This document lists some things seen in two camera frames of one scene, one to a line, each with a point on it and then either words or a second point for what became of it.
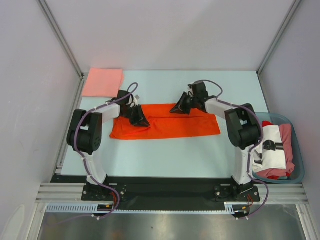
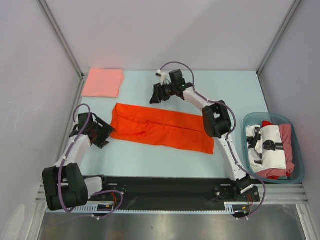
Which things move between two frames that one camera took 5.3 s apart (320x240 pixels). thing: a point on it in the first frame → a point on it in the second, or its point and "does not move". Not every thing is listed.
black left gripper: x=140 y=120 → x=106 y=130
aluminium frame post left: x=50 y=18 does not move
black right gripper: x=181 y=108 → x=158 y=95
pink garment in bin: x=287 y=134 does not move
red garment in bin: x=266 y=123 does not move
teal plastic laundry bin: x=276 y=118 does not move
